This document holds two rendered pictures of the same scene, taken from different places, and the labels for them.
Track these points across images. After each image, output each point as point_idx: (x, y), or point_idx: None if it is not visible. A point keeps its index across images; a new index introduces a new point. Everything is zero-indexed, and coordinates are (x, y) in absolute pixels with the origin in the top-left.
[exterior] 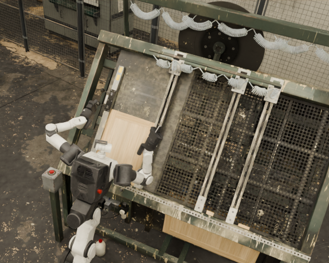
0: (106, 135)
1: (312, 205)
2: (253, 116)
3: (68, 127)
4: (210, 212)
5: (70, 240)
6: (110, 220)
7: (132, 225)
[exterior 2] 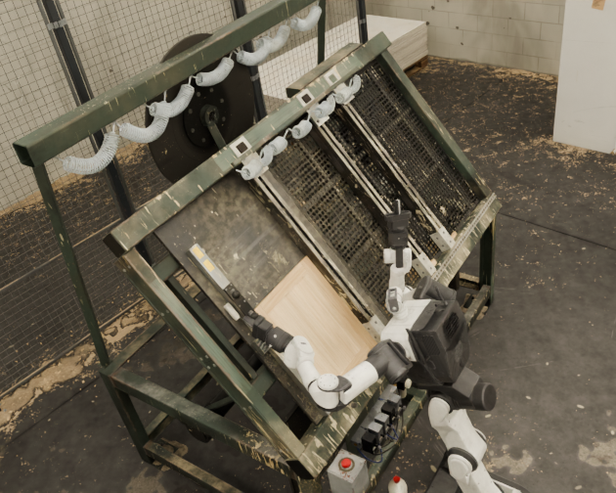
0: None
1: (447, 157)
2: (344, 136)
3: (314, 366)
4: (432, 261)
5: (465, 461)
6: (329, 483)
7: (342, 448)
